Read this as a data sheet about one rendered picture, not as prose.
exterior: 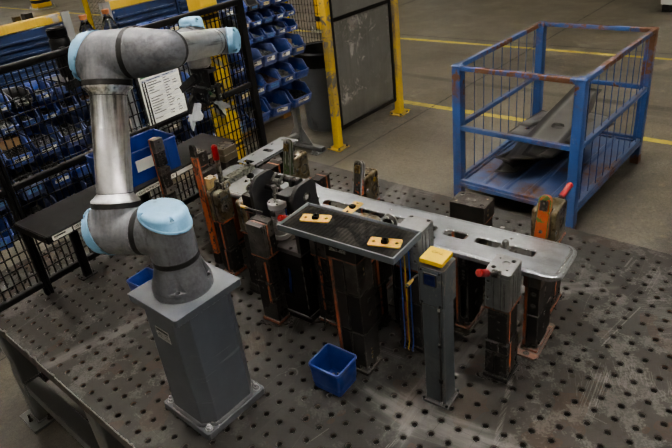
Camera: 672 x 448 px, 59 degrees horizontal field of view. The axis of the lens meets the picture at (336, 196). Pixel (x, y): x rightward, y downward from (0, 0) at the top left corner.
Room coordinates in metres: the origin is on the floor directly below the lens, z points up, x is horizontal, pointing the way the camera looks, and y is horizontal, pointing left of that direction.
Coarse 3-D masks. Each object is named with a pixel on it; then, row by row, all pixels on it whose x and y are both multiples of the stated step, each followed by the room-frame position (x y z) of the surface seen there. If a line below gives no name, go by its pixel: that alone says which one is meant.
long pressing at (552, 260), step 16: (288, 176) 2.05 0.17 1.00; (240, 192) 1.96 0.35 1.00; (320, 192) 1.88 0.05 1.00; (336, 192) 1.86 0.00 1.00; (336, 208) 1.75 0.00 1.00; (368, 208) 1.72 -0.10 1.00; (384, 208) 1.71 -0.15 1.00; (400, 208) 1.69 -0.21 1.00; (448, 224) 1.56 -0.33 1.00; (464, 224) 1.55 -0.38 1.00; (480, 224) 1.54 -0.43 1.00; (448, 240) 1.47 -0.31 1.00; (464, 240) 1.46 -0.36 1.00; (496, 240) 1.44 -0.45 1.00; (512, 240) 1.43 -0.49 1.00; (528, 240) 1.42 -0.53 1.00; (544, 240) 1.41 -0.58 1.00; (464, 256) 1.38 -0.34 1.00; (480, 256) 1.36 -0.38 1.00; (512, 256) 1.35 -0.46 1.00; (528, 256) 1.34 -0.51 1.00; (544, 256) 1.33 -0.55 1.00; (560, 256) 1.32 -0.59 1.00; (528, 272) 1.27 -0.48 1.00; (544, 272) 1.26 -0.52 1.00; (560, 272) 1.26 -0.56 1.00
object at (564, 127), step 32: (544, 32) 4.23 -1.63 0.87; (544, 64) 4.25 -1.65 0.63; (608, 64) 3.12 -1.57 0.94; (640, 64) 3.58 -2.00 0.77; (576, 96) 2.92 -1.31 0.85; (640, 96) 3.60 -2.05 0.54; (480, 128) 3.34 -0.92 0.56; (544, 128) 3.36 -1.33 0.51; (576, 128) 2.91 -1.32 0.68; (640, 128) 3.71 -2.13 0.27; (480, 160) 3.66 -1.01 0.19; (512, 160) 3.46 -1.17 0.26; (544, 160) 3.61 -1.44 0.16; (576, 160) 2.90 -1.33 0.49; (608, 160) 3.50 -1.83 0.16; (512, 192) 3.16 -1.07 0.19; (544, 192) 3.17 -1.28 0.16; (576, 192) 2.89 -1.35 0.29
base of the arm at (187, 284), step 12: (180, 264) 1.20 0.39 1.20; (192, 264) 1.22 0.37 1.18; (204, 264) 1.26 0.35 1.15; (156, 276) 1.21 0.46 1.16; (168, 276) 1.19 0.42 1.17; (180, 276) 1.19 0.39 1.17; (192, 276) 1.20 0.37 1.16; (204, 276) 1.23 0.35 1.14; (156, 288) 1.20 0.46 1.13; (168, 288) 1.19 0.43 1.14; (180, 288) 1.19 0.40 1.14; (192, 288) 1.19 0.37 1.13; (204, 288) 1.21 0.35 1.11; (168, 300) 1.18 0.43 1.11; (180, 300) 1.18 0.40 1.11; (192, 300) 1.18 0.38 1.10
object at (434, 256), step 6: (432, 246) 1.20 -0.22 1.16; (426, 252) 1.18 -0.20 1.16; (432, 252) 1.18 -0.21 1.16; (438, 252) 1.17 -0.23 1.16; (444, 252) 1.17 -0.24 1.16; (450, 252) 1.17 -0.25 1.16; (420, 258) 1.16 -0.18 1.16; (426, 258) 1.16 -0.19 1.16; (432, 258) 1.15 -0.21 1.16; (438, 258) 1.15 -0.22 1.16; (444, 258) 1.15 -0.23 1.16; (432, 264) 1.14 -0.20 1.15; (438, 264) 1.13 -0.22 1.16; (444, 264) 1.13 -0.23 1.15
